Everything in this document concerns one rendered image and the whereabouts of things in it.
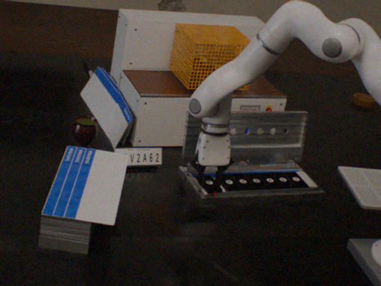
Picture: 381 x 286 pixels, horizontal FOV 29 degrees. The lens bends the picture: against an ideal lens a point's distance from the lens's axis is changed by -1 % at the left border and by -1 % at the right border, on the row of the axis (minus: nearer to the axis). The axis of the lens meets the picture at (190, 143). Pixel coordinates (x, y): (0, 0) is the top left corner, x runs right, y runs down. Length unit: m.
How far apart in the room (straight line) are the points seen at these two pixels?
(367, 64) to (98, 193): 0.80
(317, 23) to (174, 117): 0.72
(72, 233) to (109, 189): 0.19
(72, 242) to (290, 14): 0.84
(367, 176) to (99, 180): 1.03
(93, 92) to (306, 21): 1.05
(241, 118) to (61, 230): 0.78
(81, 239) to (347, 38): 0.86
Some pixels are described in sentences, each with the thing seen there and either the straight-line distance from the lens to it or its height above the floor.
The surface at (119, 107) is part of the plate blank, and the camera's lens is 2.58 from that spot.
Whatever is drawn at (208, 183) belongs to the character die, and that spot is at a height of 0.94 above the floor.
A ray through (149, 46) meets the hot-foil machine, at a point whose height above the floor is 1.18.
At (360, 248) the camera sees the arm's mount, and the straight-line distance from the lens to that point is 2.20.
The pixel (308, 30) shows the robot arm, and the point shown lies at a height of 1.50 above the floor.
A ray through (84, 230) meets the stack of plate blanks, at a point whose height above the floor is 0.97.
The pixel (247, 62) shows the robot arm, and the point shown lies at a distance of 2.13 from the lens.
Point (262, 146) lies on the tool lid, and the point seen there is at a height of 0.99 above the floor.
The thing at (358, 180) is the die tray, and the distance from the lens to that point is 2.64.
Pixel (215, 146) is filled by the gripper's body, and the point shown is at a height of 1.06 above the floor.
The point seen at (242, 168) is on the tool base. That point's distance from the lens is 2.48.
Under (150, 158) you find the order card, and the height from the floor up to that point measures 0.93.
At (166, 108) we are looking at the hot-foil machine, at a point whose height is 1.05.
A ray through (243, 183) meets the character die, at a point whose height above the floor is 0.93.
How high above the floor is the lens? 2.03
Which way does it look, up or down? 25 degrees down
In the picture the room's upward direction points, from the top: 11 degrees clockwise
